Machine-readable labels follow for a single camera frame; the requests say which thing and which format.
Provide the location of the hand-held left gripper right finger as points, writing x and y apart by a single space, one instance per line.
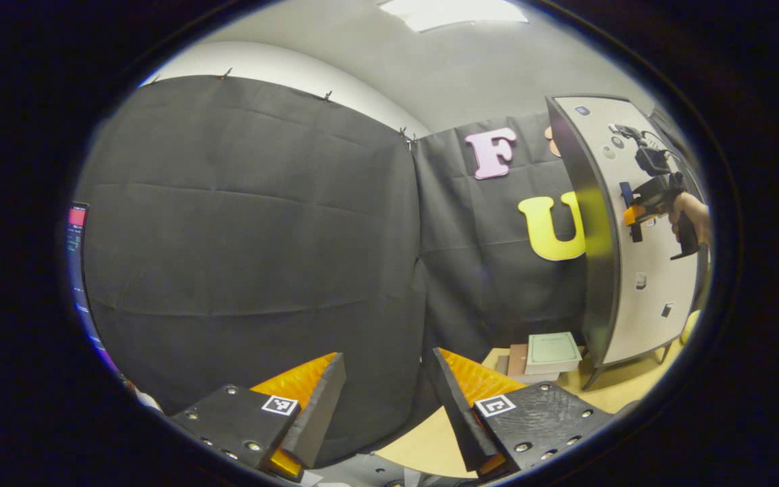
460 419

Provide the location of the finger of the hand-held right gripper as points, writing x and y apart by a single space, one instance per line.
633 215

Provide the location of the long ceiling light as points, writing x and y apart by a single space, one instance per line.
454 13

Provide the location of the white cabinet door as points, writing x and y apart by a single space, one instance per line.
653 311

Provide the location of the brown book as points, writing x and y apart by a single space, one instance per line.
516 358

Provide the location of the dark grey cabinet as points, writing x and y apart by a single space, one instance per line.
599 270

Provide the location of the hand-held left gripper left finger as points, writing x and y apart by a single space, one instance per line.
318 419

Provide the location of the computer monitor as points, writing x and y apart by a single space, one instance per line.
77 230

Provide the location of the grey book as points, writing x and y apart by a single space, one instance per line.
502 365

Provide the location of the black backdrop cloth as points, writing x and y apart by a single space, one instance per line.
227 237

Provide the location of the green notebook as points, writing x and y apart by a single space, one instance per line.
552 352

